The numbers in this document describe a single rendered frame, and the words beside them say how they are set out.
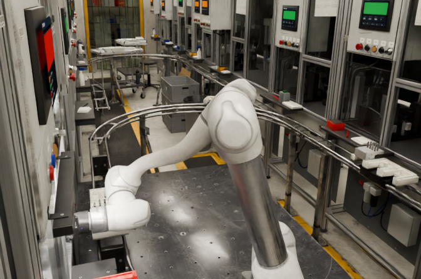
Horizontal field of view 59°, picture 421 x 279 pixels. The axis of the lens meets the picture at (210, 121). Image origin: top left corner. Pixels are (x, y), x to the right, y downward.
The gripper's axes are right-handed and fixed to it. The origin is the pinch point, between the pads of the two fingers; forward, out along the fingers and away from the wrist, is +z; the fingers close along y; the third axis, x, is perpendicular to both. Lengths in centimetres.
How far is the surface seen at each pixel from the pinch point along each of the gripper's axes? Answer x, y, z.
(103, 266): 13.7, -9.4, -23.6
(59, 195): 48, 36, -16
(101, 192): -41.1, -11.4, -25.8
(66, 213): 55, 36, -18
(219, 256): -8, -32, -72
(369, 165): -34, -14, -171
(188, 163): -247, -99, -124
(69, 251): 1.9, -9.4, -12.9
